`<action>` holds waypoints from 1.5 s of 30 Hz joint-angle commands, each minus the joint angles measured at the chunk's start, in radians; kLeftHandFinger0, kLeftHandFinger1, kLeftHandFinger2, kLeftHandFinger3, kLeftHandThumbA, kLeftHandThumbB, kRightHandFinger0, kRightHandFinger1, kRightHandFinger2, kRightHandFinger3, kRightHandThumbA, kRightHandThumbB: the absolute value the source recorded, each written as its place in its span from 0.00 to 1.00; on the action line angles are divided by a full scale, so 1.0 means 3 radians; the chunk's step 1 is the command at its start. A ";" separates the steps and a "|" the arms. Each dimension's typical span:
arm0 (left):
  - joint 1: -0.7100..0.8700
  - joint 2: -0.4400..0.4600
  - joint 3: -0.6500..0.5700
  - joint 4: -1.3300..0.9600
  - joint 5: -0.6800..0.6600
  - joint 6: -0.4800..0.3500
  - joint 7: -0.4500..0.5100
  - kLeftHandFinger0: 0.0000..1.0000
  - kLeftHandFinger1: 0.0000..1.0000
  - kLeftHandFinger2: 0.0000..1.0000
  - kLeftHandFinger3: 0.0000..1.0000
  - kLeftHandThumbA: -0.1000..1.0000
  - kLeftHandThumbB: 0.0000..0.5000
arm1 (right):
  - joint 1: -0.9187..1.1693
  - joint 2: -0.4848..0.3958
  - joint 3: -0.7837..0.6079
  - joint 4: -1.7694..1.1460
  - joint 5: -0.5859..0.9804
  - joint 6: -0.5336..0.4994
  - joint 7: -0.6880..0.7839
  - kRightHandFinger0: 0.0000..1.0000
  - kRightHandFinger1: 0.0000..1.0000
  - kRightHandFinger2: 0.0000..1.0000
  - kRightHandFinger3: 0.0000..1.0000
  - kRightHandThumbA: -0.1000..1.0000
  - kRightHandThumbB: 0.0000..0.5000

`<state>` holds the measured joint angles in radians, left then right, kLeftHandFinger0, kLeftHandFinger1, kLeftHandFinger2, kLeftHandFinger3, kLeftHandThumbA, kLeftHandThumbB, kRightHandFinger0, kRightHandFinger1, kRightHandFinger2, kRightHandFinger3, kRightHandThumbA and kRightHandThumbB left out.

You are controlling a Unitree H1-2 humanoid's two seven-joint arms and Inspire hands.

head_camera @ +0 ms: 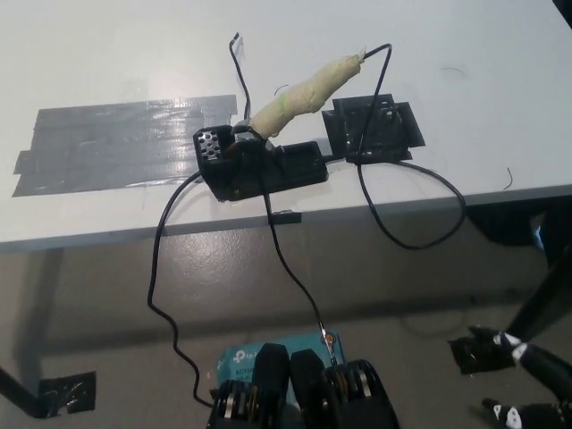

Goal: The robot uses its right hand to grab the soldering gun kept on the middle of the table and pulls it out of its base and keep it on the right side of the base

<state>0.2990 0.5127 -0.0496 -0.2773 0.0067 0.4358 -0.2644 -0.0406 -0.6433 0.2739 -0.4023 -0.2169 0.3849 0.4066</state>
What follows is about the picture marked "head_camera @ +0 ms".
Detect black slanted table leg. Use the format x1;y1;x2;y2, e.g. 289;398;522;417
508;252;572;346

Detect beige tape-wrapped soldering gun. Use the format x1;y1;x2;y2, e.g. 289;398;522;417
251;52;368;138

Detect black square fixture plate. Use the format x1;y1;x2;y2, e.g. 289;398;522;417
321;93;426;164

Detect black soldering gun base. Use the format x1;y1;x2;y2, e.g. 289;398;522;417
191;118;330;203

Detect dark object under table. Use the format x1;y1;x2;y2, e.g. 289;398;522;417
467;208;551;252

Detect large grey tape patch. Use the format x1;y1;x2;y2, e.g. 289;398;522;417
10;94;239;198

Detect long black wavy cable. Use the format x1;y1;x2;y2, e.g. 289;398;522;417
147;172;216;407

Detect teal router box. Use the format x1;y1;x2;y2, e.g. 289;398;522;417
215;329;348;397

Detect black soldering gun cable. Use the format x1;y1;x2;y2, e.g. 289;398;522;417
322;42;467;250

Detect small black tape strip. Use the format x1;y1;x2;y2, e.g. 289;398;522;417
269;209;303;225

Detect black cable with clip end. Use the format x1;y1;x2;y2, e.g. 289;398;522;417
262;189;339;370

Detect black robot torso blocks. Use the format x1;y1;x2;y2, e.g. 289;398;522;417
206;341;401;429

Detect thin black cable bent end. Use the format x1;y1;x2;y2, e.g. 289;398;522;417
227;32;252;122

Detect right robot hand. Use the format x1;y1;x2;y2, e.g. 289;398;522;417
467;325;572;429

